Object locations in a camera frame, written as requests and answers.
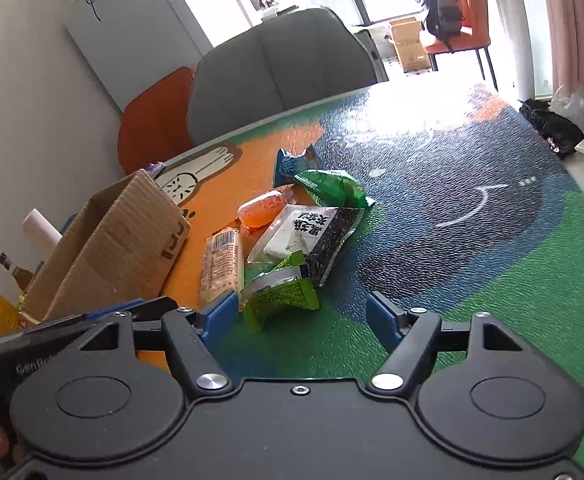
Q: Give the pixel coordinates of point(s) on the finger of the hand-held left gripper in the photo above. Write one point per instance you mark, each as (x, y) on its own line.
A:
(116, 310)

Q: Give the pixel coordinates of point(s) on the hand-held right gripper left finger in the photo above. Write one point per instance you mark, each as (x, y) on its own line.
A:
(220, 322)

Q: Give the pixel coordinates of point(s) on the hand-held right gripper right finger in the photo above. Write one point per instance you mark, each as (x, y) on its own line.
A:
(384, 317)

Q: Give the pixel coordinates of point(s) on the long cracker packet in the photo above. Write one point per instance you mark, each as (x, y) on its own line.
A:
(221, 265)

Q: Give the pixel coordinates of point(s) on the brown cardboard box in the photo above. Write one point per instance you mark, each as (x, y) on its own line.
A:
(116, 250)

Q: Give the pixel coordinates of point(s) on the light green bread packet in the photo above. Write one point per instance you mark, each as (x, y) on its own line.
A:
(282, 292)

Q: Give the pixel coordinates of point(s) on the white black speckled snack packet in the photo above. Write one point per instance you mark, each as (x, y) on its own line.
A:
(312, 240)

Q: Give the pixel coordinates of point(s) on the orange snack packet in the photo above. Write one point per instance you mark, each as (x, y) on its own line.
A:
(262, 209)

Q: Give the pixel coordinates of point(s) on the dark green snack packet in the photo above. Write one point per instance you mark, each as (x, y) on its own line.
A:
(334, 187)

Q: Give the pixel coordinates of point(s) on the teal snack packet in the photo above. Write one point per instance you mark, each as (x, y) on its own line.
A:
(294, 165)

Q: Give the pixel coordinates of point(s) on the glass bottle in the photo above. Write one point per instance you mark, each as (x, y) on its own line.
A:
(17, 272)

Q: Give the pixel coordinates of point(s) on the white paper towel roll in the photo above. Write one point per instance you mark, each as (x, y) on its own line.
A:
(41, 232)

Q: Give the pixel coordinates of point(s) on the orange upholstered chair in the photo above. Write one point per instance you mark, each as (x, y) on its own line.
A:
(447, 45)
(154, 120)
(482, 15)

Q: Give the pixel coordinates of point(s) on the black bag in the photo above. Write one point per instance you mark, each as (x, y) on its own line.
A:
(552, 127)

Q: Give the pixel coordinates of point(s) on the grey upholstered chair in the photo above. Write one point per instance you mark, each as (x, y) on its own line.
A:
(282, 70)

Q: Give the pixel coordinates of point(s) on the small cardboard box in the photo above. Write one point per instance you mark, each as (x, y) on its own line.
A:
(409, 45)

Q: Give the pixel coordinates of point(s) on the white refrigerator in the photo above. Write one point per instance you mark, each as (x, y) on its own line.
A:
(131, 30)

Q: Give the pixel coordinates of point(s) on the grey black backpack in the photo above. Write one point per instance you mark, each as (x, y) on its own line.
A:
(442, 10)

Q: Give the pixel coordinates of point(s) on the pink curtain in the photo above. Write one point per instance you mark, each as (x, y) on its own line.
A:
(567, 20)

